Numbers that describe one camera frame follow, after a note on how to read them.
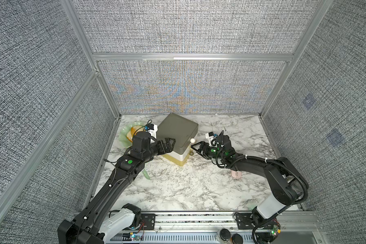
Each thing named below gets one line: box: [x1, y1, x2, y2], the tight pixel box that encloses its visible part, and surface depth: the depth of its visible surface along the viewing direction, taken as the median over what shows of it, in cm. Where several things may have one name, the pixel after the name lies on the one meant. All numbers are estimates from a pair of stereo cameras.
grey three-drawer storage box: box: [156, 112, 199, 167], surface depth 90 cm
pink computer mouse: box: [230, 169, 243, 179], surface depth 89 cm
